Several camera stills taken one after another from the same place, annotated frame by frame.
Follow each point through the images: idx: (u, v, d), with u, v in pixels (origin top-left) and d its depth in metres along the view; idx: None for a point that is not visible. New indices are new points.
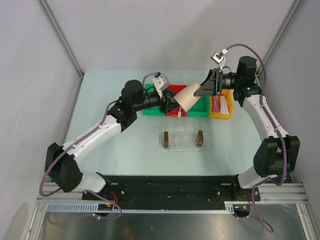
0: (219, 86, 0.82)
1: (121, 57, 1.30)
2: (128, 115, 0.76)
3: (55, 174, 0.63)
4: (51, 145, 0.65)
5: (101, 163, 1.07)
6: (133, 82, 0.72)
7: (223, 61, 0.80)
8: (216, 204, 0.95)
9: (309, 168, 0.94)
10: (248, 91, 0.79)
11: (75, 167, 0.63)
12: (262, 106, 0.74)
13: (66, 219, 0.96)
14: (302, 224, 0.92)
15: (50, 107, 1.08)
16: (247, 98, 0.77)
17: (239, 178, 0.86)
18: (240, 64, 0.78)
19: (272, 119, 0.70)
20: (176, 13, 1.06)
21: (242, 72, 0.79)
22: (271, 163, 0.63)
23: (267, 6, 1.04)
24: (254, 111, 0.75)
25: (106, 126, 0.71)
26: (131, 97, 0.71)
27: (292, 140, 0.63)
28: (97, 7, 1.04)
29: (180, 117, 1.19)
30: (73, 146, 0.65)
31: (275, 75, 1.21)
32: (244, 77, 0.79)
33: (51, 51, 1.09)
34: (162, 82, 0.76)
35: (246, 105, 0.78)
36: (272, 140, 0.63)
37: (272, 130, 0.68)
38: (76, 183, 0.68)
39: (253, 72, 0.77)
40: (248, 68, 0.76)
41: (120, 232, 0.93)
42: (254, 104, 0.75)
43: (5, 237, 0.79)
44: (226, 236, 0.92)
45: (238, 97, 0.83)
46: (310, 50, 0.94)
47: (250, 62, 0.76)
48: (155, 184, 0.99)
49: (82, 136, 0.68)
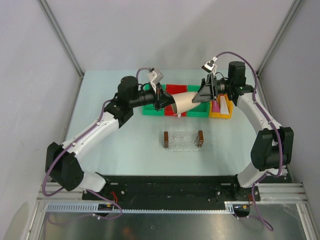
0: (215, 90, 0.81)
1: (121, 57, 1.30)
2: (124, 111, 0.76)
3: (55, 174, 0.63)
4: (50, 144, 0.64)
5: (101, 163, 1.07)
6: (129, 78, 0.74)
7: (214, 69, 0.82)
8: (216, 204, 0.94)
9: (309, 168, 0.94)
10: (241, 89, 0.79)
11: (76, 165, 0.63)
12: (255, 103, 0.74)
13: (66, 219, 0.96)
14: (302, 224, 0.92)
15: (50, 107, 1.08)
16: (241, 96, 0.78)
17: (239, 176, 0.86)
18: (230, 68, 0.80)
19: (266, 113, 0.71)
20: (177, 14, 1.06)
21: (232, 74, 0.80)
22: (268, 155, 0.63)
23: (267, 7, 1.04)
24: (247, 108, 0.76)
25: (104, 123, 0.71)
26: (127, 92, 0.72)
27: (286, 131, 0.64)
28: (97, 7, 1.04)
29: (180, 117, 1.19)
30: (73, 144, 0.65)
31: (275, 75, 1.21)
32: (235, 78, 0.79)
33: (51, 51, 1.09)
34: (156, 74, 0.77)
35: (240, 102, 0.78)
36: (267, 132, 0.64)
37: (267, 123, 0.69)
38: (78, 182, 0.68)
39: (243, 72, 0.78)
40: (238, 68, 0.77)
41: (120, 231, 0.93)
42: (247, 101, 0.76)
43: (5, 237, 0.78)
44: (226, 236, 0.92)
45: (231, 97, 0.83)
46: (310, 50, 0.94)
47: (239, 63, 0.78)
48: (155, 184, 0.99)
49: (80, 134, 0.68)
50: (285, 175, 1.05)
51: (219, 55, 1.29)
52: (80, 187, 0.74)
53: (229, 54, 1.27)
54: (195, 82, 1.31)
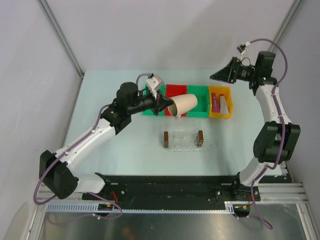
0: (233, 75, 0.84)
1: (122, 57, 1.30)
2: (121, 117, 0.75)
3: (49, 181, 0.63)
4: (44, 152, 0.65)
5: (101, 163, 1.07)
6: (128, 84, 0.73)
7: (244, 54, 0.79)
8: (216, 204, 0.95)
9: (309, 168, 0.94)
10: (264, 80, 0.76)
11: (69, 174, 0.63)
12: (272, 95, 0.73)
13: (66, 219, 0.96)
14: (302, 224, 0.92)
15: (50, 107, 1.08)
16: (261, 86, 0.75)
17: (240, 174, 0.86)
18: (259, 57, 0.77)
19: (279, 107, 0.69)
20: (177, 13, 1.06)
21: (259, 64, 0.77)
22: (268, 147, 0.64)
23: (267, 7, 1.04)
24: (263, 98, 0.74)
25: (99, 130, 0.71)
26: (126, 98, 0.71)
27: (293, 128, 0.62)
28: (97, 6, 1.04)
29: (180, 117, 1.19)
30: (66, 153, 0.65)
31: (276, 75, 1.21)
32: (260, 68, 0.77)
33: (51, 51, 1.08)
34: (157, 82, 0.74)
35: (257, 92, 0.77)
36: (273, 124, 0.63)
37: (276, 117, 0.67)
38: (72, 189, 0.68)
39: (270, 64, 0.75)
40: (266, 58, 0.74)
41: (120, 231, 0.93)
42: (265, 92, 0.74)
43: (5, 237, 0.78)
44: (226, 236, 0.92)
45: (252, 86, 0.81)
46: (311, 49, 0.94)
47: (269, 54, 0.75)
48: (155, 184, 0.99)
49: (74, 142, 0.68)
50: (285, 175, 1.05)
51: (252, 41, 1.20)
52: (76, 191, 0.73)
53: (229, 55, 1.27)
54: (195, 82, 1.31)
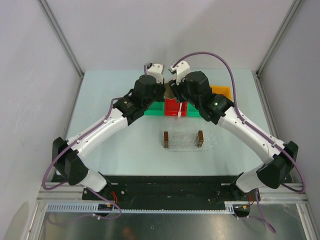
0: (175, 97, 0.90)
1: (122, 58, 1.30)
2: (135, 107, 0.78)
3: (61, 167, 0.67)
4: (56, 139, 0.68)
5: (101, 163, 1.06)
6: (146, 75, 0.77)
7: (182, 73, 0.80)
8: (216, 204, 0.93)
9: (308, 168, 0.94)
10: (216, 105, 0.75)
11: (79, 162, 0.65)
12: (244, 123, 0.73)
13: (66, 219, 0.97)
14: (302, 224, 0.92)
15: (50, 107, 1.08)
16: (224, 118, 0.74)
17: (238, 183, 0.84)
18: (192, 85, 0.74)
19: (262, 133, 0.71)
20: (177, 13, 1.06)
21: (196, 91, 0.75)
22: (282, 177, 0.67)
23: (267, 7, 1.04)
24: (237, 129, 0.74)
25: (111, 120, 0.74)
26: (143, 89, 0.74)
27: (290, 148, 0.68)
28: (97, 6, 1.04)
29: (180, 117, 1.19)
30: (77, 141, 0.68)
31: (276, 75, 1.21)
32: (202, 93, 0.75)
33: (51, 50, 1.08)
34: (161, 66, 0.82)
35: (224, 124, 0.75)
36: (278, 159, 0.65)
37: (271, 146, 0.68)
38: (82, 177, 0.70)
39: (207, 84, 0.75)
40: (201, 83, 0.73)
41: (120, 231, 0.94)
42: (234, 122, 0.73)
43: (5, 236, 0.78)
44: (226, 235, 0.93)
45: (209, 117, 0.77)
46: (311, 49, 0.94)
47: (198, 78, 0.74)
48: (155, 184, 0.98)
49: (86, 131, 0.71)
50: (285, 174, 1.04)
51: (252, 42, 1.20)
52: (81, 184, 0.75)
53: (230, 55, 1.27)
54: None
